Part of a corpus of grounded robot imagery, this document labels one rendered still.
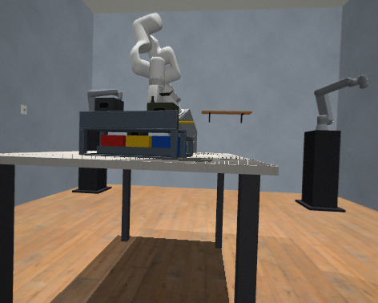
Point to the yellow bin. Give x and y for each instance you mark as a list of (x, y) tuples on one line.
[(138, 141)]

